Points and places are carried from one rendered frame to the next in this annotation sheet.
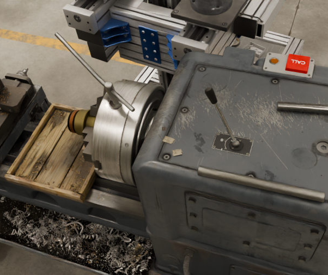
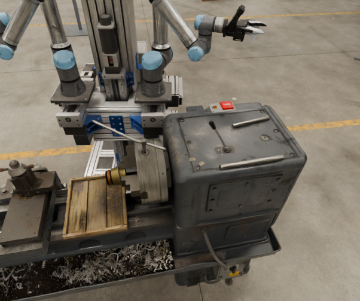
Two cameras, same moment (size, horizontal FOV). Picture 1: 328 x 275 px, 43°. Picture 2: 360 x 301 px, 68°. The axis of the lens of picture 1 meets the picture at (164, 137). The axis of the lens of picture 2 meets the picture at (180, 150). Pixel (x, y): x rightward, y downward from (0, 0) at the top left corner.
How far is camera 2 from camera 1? 51 cm
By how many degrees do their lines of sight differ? 26
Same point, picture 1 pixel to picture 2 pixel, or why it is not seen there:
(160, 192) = (196, 191)
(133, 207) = (161, 218)
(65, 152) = (97, 205)
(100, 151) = (146, 184)
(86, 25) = (75, 122)
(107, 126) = (146, 166)
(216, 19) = (162, 98)
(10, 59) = not seen: outside the picture
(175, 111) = (185, 144)
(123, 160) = (162, 184)
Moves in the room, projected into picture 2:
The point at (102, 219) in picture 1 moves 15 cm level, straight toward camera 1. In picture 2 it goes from (136, 239) to (158, 254)
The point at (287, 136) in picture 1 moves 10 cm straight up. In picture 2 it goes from (246, 138) to (250, 120)
